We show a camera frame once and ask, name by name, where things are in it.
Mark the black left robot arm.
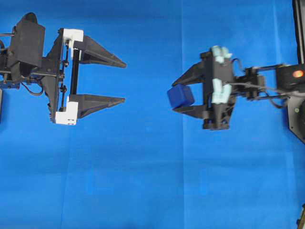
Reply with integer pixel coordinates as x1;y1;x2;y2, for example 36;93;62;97
0;22;126;125

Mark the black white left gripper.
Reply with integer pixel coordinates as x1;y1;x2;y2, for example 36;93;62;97
41;28;126;125

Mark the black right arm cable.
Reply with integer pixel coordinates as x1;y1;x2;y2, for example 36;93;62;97
228;58;305;109

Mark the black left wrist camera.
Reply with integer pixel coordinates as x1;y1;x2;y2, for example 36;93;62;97
7;12;45;83

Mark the blue block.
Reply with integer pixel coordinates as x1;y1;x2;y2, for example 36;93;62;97
167;84;194;108

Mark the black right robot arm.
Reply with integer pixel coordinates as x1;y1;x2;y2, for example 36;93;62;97
167;0;305;141

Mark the blue table mat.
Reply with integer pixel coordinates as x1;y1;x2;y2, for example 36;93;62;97
0;0;305;229

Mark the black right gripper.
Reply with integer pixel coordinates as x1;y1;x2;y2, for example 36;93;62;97
172;45;236;130

